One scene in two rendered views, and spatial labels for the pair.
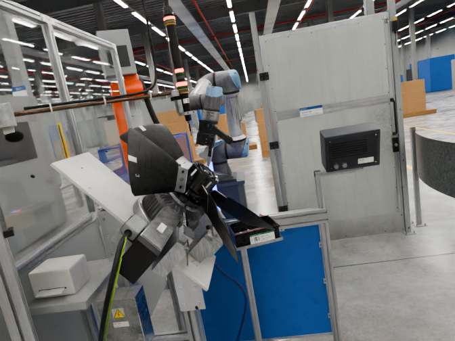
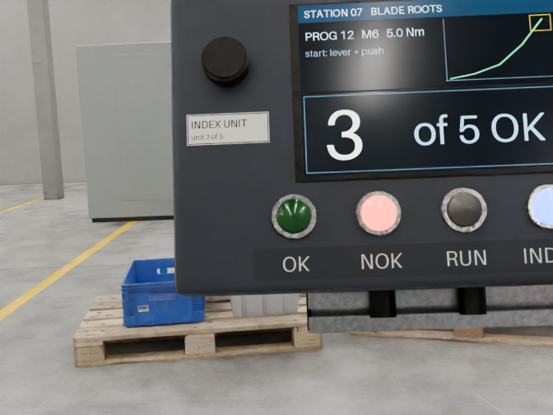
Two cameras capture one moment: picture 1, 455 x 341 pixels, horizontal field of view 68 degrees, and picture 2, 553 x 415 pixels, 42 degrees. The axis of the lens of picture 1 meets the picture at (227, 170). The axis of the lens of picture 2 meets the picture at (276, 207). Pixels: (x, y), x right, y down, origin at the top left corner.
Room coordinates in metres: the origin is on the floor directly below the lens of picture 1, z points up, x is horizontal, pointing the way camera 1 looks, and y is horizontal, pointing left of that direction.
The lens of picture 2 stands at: (2.12, -0.72, 1.18)
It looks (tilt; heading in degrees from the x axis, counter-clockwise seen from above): 8 degrees down; 176
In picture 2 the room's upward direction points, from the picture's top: 2 degrees counter-clockwise
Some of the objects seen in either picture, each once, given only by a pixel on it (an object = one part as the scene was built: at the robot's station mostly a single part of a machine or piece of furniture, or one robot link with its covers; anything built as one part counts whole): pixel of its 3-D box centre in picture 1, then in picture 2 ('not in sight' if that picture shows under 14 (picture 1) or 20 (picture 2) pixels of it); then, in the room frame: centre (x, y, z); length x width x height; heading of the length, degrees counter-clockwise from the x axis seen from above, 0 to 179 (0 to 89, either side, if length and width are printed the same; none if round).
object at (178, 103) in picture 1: (183, 102); not in sight; (1.35, 0.13, 1.49); 0.09 x 0.07 x 0.10; 119
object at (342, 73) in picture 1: (333, 127); not in sight; (3.04, -1.02, 1.10); 1.21 x 0.06 x 2.20; 84
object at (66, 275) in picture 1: (58, 277); not in sight; (1.22, 0.72, 0.92); 0.17 x 0.16 x 0.11; 84
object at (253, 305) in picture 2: not in sight; (260, 273); (-1.63, -0.54, 0.31); 0.60 x 0.42 x 0.33; 1
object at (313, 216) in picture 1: (240, 226); not in sight; (1.70, -0.02, 0.82); 0.90 x 0.04 x 0.08; 84
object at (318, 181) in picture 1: (319, 189); not in sight; (1.66, -0.45, 0.96); 0.03 x 0.03 x 0.20; 84
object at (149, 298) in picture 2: not in sight; (166, 289); (-1.62, -1.05, 0.25); 0.60 x 0.41 x 0.22; 1
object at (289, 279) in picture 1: (251, 288); not in sight; (1.70, -0.02, 0.45); 0.82 x 0.02 x 0.66; 84
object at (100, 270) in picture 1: (80, 283); not in sight; (1.30, 0.68, 0.85); 0.36 x 0.24 x 0.03; 174
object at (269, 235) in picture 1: (253, 231); not in sight; (1.53, -0.07, 0.85); 0.22 x 0.17 x 0.07; 99
